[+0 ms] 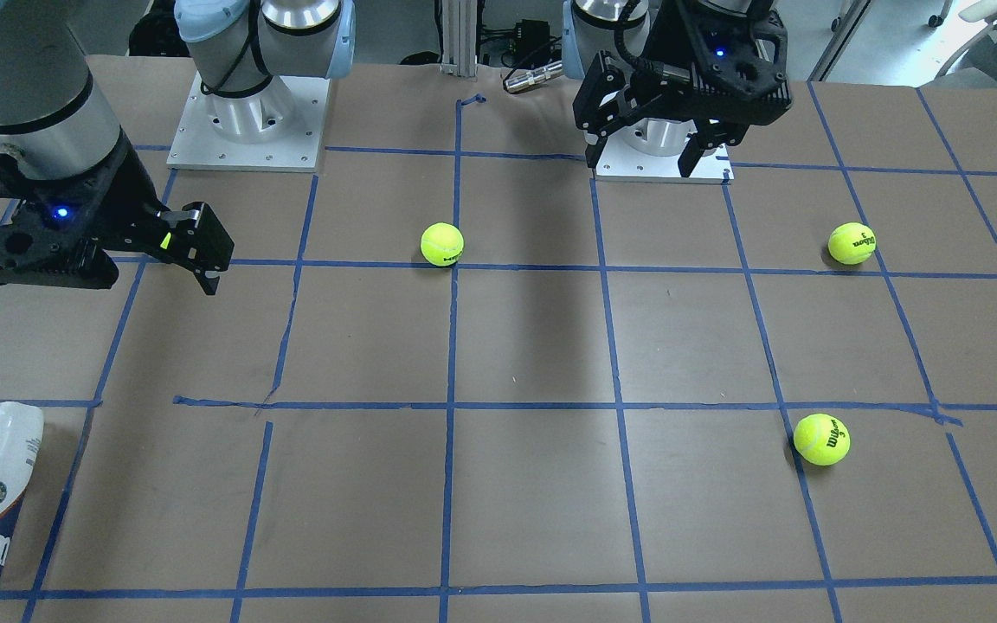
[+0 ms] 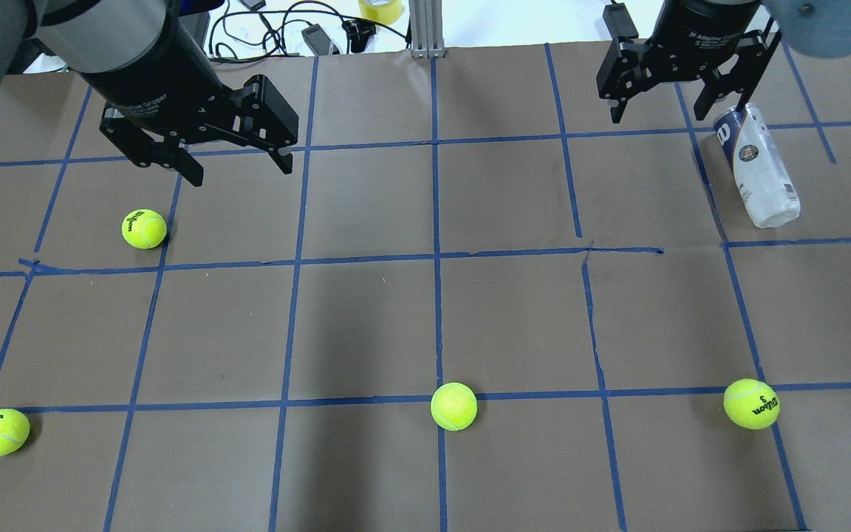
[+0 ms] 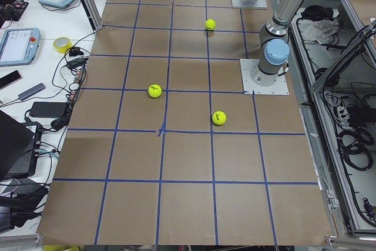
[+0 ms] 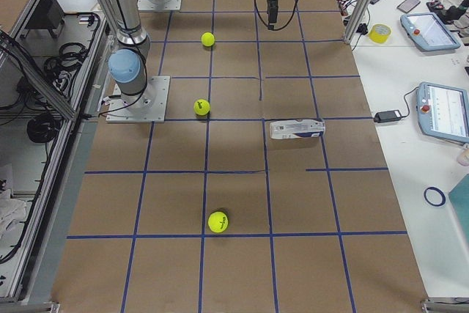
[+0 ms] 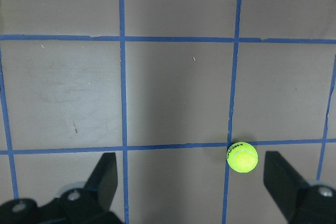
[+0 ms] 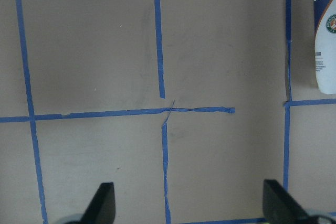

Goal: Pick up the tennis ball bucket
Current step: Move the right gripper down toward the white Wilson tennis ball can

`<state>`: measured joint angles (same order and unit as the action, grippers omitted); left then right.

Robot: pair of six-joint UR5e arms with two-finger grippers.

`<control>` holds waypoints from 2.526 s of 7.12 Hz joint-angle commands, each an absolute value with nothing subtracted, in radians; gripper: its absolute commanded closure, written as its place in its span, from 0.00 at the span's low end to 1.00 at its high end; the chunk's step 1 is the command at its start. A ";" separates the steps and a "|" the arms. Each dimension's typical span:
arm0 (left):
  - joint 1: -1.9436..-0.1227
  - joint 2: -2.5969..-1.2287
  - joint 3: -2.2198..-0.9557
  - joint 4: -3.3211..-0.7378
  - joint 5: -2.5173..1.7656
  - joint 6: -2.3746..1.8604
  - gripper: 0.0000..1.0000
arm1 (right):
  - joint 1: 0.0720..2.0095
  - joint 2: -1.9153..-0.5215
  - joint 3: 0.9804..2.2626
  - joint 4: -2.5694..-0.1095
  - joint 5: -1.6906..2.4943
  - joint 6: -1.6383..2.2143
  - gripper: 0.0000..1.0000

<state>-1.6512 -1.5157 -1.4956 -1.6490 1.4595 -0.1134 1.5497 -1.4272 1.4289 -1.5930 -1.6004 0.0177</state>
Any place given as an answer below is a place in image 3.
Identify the black smartphone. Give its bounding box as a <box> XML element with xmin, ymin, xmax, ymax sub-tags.
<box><xmin>0</xmin><ymin>70</ymin><xmax>21</xmax><ymax>89</ymax></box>

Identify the tennis ball front left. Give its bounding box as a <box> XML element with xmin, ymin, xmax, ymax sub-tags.
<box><xmin>148</xmin><ymin>84</ymin><xmax>162</xmax><ymax>98</ymax></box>

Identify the tennis ball centre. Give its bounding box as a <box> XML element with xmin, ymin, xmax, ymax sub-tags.
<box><xmin>205</xmin><ymin>19</ymin><xmax>216</xmax><ymax>31</ymax></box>

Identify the white crumpled cloth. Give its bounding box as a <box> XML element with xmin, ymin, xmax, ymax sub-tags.
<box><xmin>302</xmin><ymin>19</ymin><xmax>340</xmax><ymax>45</ymax></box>

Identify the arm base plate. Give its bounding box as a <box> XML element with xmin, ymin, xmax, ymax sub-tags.
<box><xmin>240</xmin><ymin>59</ymin><xmax>290</xmax><ymax>95</ymax></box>
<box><xmin>231</xmin><ymin>0</ymin><xmax>267</xmax><ymax>9</ymax></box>

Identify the tennis ball near base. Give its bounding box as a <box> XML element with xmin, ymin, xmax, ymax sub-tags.
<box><xmin>211</xmin><ymin>111</ymin><xmax>227</xmax><ymax>126</ymax></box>

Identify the black laptop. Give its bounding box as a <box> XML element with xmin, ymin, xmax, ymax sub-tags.
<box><xmin>1</xmin><ymin>112</ymin><xmax>42</xmax><ymax>180</ymax></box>

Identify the grey usb hub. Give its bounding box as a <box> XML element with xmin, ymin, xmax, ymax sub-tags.
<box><xmin>18</xmin><ymin>83</ymin><xmax>45</xmax><ymax>101</ymax></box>

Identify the yellow tape roll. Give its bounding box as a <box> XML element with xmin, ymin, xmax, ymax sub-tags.
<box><xmin>53</xmin><ymin>36</ymin><xmax>73</xmax><ymax>54</ymax></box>

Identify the black cable bundle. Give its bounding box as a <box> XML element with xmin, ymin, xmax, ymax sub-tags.
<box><xmin>336</xmin><ymin>129</ymin><xmax>375</xmax><ymax>172</ymax></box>

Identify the near teach pendant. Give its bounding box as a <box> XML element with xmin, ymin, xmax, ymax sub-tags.
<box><xmin>1</xmin><ymin>28</ymin><xmax>41</xmax><ymax>67</ymax></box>

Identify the black power adapter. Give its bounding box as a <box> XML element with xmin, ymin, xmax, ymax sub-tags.
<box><xmin>29</xmin><ymin>102</ymin><xmax>67</xmax><ymax>118</ymax></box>

